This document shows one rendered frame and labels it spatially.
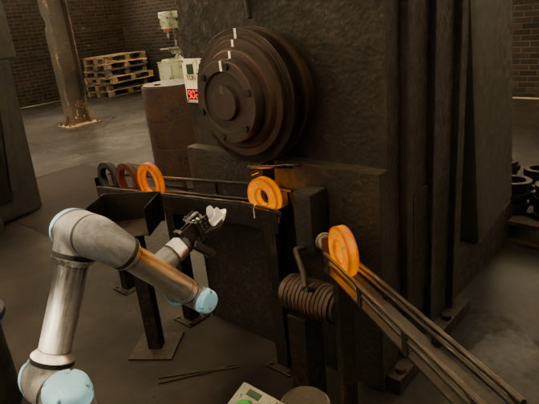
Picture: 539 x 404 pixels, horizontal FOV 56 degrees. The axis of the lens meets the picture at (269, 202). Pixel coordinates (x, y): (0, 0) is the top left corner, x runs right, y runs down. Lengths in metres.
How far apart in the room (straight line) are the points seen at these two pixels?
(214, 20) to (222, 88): 0.42
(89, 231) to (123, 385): 1.09
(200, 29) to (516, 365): 1.83
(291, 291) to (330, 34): 0.85
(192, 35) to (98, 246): 1.12
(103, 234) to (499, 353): 1.66
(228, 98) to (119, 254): 0.67
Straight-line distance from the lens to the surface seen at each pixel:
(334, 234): 1.50
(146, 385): 2.26
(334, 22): 1.70
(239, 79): 1.67
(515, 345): 2.40
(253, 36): 1.72
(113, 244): 1.33
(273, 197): 1.85
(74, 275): 1.44
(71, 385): 1.42
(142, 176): 2.50
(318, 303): 1.65
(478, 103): 2.32
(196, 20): 2.15
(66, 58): 8.72
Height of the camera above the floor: 1.38
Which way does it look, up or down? 20 degrees down
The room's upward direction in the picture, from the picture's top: 6 degrees counter-clockwise
